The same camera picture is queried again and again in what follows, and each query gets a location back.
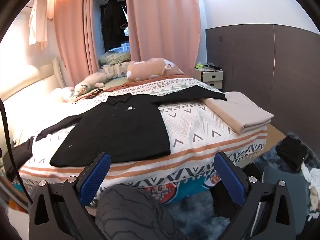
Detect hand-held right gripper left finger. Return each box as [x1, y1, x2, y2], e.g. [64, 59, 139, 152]
[29, 152, 111, 240]

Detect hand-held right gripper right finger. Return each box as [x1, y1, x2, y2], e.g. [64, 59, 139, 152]
[214, 152, 296, 240]

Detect black long-sleeve shirt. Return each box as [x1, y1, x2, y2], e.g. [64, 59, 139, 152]
[35, 85, 227, 168]

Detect black clothes pile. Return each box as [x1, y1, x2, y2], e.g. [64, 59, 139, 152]
[275, 136, 309, 173]

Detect dark hanging clothes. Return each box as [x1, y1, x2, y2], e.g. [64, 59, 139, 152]
[103, 0, 126, 51]

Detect blue shaggy rug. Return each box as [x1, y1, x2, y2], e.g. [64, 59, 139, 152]
[160, 130, 320, 240]

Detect teal cartoon print bedsheet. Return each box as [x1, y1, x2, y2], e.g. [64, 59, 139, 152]
[100, 166, 225, 205]

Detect person's grey patterned trouser leg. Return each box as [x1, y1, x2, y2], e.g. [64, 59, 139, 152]
[95, 184, 188, 240]

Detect white zigzag patterned blanket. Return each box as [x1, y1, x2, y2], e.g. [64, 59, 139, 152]
[15, 76, 268, 193]

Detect folded beige sheet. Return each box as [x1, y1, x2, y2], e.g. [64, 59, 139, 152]
[201, 91, 275, 134]

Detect dark folded cloth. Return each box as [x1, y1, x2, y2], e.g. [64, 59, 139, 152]
[3, 136, 34, 181]

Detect white crumpled cloth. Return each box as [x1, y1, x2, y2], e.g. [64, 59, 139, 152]
[300, 162, 320, 189]

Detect pale pink plush toy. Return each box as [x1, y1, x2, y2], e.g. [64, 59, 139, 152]
[49, 86, 75, 103]

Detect white seal plush toy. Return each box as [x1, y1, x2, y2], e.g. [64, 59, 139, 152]
[74, 72, 116, 97]

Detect white nightstand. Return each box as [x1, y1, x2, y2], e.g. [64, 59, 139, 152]
[194, 67, 224, 89]

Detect white bed headboard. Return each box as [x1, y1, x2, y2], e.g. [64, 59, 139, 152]
[0, 57, 75, 105]

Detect light patterned quilt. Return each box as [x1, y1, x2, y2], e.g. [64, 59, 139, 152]
[98, 50, 132, 67]

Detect pink curtain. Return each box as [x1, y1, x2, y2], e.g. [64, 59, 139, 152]
[54, 0, 103, 87]
[125, 0, 202, 77]

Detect white hanging shirt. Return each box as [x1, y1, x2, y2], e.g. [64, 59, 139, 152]
[28, 0, 48, 51]

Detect black tangled strap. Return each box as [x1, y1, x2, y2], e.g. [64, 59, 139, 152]
[84, 88, 106, 100]

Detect black cable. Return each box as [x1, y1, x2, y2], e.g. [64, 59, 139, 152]
[0, 99, 33, 205]

